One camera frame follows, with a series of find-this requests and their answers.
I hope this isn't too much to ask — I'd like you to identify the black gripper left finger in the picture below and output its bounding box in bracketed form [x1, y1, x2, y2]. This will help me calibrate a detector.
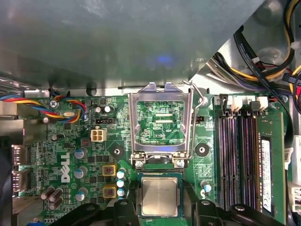
[48, 180, 142, 226]

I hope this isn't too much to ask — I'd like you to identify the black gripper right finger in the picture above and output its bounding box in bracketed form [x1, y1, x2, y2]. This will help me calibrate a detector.
[181, 180, 280, 226]

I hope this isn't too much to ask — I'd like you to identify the silver CPU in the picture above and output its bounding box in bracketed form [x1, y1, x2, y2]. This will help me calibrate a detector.
[141, 178, 178, 216]

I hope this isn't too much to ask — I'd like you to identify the white four pin socket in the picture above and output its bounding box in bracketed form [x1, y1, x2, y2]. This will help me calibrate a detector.
[90, 126, 108, 143]

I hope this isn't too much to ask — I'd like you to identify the green RAM stick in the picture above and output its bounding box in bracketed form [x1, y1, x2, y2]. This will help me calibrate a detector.
[255, 112, 285, 218]

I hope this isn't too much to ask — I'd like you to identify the metal socket cover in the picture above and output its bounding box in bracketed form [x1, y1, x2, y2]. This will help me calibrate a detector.
[128, 81, 195, 165]

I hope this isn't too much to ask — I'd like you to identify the black RAM slot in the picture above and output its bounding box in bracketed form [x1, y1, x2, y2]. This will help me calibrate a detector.
[242, 101, 258, 212]
[217, 94, 232, 211]
[229, 96, 245, 212]

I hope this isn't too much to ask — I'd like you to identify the green motherboard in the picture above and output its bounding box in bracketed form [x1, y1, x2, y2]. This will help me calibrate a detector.
[11, 94, 290, 226]

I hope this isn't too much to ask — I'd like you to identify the metal display port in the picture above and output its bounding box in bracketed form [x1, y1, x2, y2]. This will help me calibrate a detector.
[11, 145, 30, 167]
[13, 170, 31, 191]

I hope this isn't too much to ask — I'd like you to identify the black PC case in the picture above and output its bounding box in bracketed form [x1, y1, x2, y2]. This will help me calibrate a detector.
[0, 0, 301, 226]

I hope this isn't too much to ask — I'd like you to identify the grey power supply unit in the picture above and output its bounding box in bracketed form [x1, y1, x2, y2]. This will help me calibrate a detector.
[0, 0, 271, 91]

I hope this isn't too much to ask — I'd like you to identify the wire locking lever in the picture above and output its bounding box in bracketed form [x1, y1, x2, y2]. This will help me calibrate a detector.
[182, 80, 209, 163]

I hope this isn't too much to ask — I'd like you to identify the multicolour fan wire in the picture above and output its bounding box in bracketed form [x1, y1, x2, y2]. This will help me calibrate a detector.
[0, 93, 87, 121]

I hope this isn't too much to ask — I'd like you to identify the black sleeved cable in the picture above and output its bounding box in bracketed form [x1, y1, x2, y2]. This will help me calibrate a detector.
[232, 25, 301, 142]

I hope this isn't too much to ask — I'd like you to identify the yellow power wire bundle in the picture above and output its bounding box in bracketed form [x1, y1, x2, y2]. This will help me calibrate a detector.
[209, 0, 301, 95]

